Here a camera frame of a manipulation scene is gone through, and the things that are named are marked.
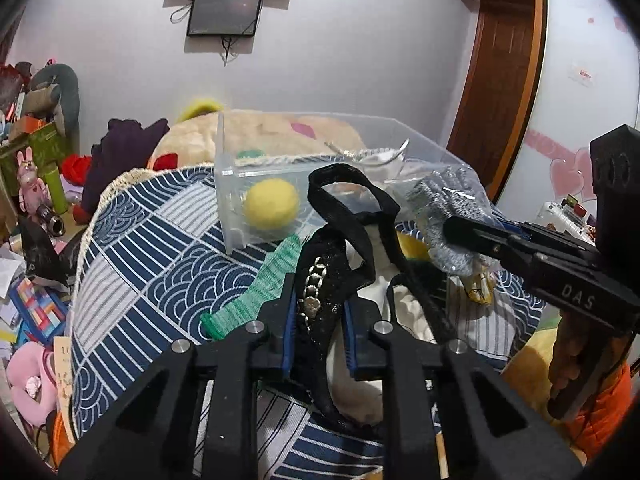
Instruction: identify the grey glitter pouch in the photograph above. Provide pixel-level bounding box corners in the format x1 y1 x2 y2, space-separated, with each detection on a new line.
406 167 501 276

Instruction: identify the black and cream tote bag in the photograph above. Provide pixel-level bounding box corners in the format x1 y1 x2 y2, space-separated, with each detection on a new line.
282 164 454 438

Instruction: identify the green knitted cloth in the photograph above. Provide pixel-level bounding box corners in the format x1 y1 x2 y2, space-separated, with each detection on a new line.
201 234 303 340

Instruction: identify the yellow felt ball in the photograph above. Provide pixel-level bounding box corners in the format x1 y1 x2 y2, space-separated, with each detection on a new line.
243 178 299 231

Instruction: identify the clear plastic storage box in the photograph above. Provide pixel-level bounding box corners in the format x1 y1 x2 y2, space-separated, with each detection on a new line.
214 110 470 252

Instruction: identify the orange gloved hand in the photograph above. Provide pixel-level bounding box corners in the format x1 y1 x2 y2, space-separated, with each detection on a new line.
548 311 632 462

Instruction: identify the wooden door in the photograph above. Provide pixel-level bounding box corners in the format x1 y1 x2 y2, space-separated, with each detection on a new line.
447 0 535 200

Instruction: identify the pink plush toy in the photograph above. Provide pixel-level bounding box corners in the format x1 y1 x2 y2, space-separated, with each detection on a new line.
6 341 58 427

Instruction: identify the colourful block puzzle box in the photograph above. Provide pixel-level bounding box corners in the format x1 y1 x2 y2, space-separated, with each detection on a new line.
9 278 67 346

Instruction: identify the blue wave pattern tablecloth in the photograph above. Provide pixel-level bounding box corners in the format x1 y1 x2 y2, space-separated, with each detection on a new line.
69 164 549 480

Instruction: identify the white sliding wardrobe door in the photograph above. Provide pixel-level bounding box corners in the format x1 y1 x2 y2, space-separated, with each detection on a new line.
498 0 639 220

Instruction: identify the green bottle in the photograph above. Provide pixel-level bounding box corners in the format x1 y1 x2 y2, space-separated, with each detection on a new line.
41 162 68 214

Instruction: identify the pink rabbit figurine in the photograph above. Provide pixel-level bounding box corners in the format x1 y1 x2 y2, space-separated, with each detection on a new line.
16 146 51 216

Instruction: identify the red plush item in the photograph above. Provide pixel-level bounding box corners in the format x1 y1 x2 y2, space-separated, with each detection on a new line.
61 154 92 186

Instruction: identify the large beige plush pillow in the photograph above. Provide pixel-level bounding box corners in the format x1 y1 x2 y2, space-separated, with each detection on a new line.
148 110 366 171

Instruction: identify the dark purple garment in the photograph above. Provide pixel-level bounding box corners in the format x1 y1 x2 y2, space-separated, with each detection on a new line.
80 118 169 216

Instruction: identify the green cardboard box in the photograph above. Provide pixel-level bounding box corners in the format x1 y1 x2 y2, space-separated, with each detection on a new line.
1 122 72 196

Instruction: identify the grey green plush toy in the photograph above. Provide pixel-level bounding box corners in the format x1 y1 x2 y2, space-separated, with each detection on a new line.
23 63 80 152

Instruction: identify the black camcorder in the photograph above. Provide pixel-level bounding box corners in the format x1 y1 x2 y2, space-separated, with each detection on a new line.
36 204 65 237

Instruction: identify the small wall monitor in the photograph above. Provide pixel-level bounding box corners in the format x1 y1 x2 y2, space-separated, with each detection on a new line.
186 0 262 38

